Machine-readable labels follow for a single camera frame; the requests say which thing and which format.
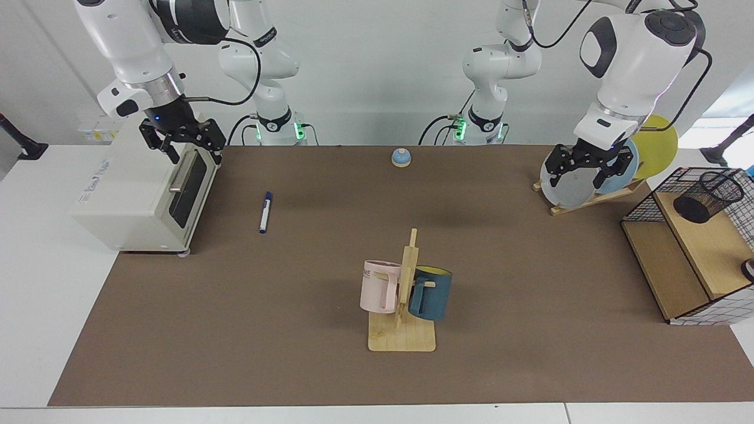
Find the black mesh pen holder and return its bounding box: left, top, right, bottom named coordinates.
left=673, top=171, right=745, bottom=224

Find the grey plate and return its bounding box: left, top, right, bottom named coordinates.
left=540, top=145, right=600, bottom=208

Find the light blue plate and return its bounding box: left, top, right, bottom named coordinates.
left=589, top=138, right=640, bottom=195

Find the wooden plate rack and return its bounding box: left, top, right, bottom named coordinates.
left=533, top=177, right=647, bottom=216

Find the pale toaster oven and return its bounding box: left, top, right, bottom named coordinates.
left=70, top=112, right=223, bottom=255

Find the yellow plate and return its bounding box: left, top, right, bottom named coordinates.
left=633, top=115, right=679, bottom=180

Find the white box with yellow labels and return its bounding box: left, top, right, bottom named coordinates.
left=78, top=116, right=127, bottom=143

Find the black clamp stand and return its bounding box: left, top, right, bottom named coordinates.
left=700, top=114, right=754, bottom=168
left=0, top=113, right=49, bottom=161

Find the dark teal cup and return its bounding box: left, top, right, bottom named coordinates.
left=408, top=266, right=453, bottom=322

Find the brown table cloth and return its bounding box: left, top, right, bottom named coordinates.
left=47, top=145, right=754, bottom=407

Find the pink cup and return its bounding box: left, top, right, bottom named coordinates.
left=360, top=260, right=403, bottom=314

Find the wooden cup stand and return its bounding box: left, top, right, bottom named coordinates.
left=368, top=228, right=437, bottom=353

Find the black base cable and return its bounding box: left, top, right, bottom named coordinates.
left=418, top=88, right=478, bottom=146
left=227, top=115, right=260, bottom=146

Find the wire basket with wooden floor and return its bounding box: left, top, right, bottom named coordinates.
left=621, top=167, right=754, bottom=326

